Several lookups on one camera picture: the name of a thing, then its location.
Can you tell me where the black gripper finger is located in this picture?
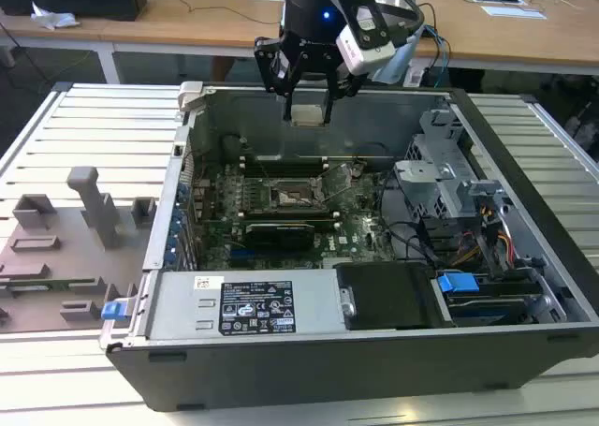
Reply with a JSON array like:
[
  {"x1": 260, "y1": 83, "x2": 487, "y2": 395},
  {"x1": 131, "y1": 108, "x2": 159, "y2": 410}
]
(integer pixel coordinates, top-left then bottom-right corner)
[
  {"x1": 323, "y1": 66, "x2": 362, "y2": 125},
  {"x1": 254, "y1": 36, "x2": 306, "y2": 123}
]

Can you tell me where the silver square CPU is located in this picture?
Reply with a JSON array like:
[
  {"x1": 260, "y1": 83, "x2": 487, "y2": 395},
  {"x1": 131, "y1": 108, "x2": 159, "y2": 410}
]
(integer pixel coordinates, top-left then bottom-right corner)
[{"x1": 290, "y1": 104, "x2": 327, "y2": 128}]

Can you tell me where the black RAM slot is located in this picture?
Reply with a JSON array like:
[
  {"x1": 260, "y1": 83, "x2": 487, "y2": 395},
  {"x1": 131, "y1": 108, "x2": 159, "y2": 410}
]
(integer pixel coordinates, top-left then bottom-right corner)
[
  {"x1": 240, "y1": 155, "x2": 329, "y2": 166},
  {"x1": 239, "y1": 163, "x2": 330, "y2": 176},
  {"x1": 236, "y1": 213, "x2": 340, "y2": 225},
  {"x1": 236, "y1": 206, "x2": 339, "y2": 217}
]

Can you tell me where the CPU socket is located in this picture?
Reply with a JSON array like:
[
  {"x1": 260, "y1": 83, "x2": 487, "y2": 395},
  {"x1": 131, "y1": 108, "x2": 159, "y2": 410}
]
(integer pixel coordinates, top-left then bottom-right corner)
[{"x1": 267, "y1": 177, "x2": 329, "y2": 212}]

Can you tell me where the pale blue teach pendant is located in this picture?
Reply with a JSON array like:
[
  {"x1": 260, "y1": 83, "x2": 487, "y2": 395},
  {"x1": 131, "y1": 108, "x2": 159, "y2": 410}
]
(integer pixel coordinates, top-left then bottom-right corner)
[{"x1": 372, "y1": 26, "x2": 425, "y2": 84}]

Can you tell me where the white power adapter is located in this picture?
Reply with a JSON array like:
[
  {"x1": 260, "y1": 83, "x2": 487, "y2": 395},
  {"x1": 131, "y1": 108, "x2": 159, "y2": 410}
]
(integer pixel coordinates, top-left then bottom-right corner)
[{"x1": 402, "y1": 66, "x2": 426, "y2": 88}]

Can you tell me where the long wooden desk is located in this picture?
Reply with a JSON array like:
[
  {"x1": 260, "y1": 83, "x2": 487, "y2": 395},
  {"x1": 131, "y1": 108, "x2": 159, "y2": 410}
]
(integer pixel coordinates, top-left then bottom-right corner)
[{"x1": 0, "y1": 0, "x2": 599, "y2": 77}]

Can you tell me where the grey metal drive cage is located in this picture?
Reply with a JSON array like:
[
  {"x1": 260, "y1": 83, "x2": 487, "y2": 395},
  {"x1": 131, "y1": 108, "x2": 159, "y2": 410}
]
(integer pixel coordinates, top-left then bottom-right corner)
[{"x1": 391, "y1": 108, "x2": 509, "y2": 221}]

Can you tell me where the green motherboard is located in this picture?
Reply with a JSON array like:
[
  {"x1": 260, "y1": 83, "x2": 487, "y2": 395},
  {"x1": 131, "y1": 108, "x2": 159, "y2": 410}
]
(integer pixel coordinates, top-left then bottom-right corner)
[{"x1": 190, "y1": 156, "x2": 399, "y2": 272}]

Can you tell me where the black graphics card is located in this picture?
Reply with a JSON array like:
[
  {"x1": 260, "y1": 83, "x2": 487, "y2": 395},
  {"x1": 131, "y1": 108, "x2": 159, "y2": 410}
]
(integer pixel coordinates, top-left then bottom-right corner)
[{"x1": 243, "y1": 221, "x2": 315, "y2": 253}]

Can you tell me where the white paper sheet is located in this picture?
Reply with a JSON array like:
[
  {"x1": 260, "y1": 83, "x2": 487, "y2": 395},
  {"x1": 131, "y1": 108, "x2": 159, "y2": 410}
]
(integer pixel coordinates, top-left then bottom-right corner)
[{"x1": 480, "y1": 4, "x2": 548, "y2": 21}]

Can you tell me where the black plastic shroud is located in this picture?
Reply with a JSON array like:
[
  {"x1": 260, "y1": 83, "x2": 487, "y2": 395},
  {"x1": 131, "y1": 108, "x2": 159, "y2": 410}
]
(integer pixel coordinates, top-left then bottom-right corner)
[{"x1": 333, "y1": 261, "x2": 442, "y2": 331}]

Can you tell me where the blue disk carrier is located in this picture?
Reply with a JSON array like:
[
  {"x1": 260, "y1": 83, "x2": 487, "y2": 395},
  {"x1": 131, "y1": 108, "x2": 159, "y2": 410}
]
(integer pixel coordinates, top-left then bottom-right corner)
[{"x1": 437, "y1": 271, "x2": 478, "y2": 294}]

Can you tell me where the crumpled white paper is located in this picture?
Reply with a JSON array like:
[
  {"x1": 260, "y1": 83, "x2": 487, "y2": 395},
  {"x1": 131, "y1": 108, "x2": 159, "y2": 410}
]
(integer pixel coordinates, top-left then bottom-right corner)
[{"x1": 29, "y1": 0, "x2": 80, "y2": 30}]

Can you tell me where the grey power supply unit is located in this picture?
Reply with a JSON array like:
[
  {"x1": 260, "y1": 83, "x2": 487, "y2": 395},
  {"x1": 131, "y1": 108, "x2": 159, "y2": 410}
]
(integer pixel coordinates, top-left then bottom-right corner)
[{"x1": 148, "y1": 270, "x2": 345, "y2": 339}]

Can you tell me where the black hard disk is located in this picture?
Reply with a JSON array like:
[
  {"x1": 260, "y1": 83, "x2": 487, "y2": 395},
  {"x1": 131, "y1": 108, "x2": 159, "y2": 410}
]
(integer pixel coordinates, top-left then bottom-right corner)
[{"x1": 445, "y1": 293, "x2": 528, "y2": 328}]

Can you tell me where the black open PC case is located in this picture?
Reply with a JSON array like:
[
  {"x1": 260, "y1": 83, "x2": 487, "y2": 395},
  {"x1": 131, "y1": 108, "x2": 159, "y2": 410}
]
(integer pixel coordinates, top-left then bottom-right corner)
[{"x1": 98, "y1": 81, "x2": 599, "y2": 412}]

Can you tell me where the grey parts rack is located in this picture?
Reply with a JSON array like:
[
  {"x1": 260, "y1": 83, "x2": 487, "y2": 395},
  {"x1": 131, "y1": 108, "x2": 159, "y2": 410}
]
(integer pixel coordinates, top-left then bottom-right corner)
[{"x1": 0, "y1": 165, "x2": 158, "y2": 334}]

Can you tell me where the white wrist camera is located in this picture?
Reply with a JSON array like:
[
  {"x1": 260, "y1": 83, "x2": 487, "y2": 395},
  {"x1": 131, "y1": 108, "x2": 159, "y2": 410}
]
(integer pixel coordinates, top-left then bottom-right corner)
[{"x1": 335, "y1": 0, "x2": 400, "y2": 77}]

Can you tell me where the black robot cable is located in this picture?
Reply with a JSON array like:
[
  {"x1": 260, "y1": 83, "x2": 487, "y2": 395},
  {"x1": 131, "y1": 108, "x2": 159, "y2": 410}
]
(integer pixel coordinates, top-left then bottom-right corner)
[{"x1": 373, "y1": 0, "x2": 428, "y2": 43}]

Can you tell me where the blue cable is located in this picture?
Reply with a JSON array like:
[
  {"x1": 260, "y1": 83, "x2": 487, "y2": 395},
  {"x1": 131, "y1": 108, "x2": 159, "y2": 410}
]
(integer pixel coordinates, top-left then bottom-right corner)
[{"x1": 420, "y1": 22, "x2": 453, "y2": 74}]

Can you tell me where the black internal cable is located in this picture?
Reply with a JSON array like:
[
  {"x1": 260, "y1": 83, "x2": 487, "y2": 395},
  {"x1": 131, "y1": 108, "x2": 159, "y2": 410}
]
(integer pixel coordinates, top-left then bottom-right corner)
[{"x1": 376, "y1": 170, "x2": 444, "y2": 266}]

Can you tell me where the coloured wire bundle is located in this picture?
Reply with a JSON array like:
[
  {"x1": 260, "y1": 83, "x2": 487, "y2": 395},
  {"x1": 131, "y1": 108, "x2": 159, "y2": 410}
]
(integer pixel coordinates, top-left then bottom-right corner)
[{"x1": 451, "y1": 224, "x2": 517, "y2": 266}]

